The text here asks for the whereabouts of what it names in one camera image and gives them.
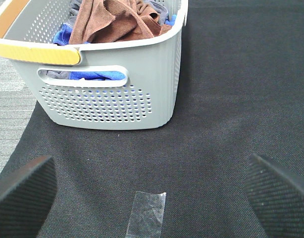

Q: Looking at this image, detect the black table mat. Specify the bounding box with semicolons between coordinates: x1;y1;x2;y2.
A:
0;0;304;238

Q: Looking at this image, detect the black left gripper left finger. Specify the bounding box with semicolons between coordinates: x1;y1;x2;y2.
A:
0;156;57;238

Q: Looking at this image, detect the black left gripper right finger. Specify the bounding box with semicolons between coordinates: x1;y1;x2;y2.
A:
246;154;304;238

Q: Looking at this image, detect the clear tape strip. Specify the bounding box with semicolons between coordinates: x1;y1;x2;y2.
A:
125;191;166;238

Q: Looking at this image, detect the brown microfibre towel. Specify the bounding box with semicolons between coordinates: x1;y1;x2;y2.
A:
68;0;172;45

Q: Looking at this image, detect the yellow basket handle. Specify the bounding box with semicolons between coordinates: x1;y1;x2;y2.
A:
0;0;81;65

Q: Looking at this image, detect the grey perforated laundry basket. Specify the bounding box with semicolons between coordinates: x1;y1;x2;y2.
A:
11;0;188;130

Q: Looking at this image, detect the blue towel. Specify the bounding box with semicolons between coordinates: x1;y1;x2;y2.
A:
52;14;177;81

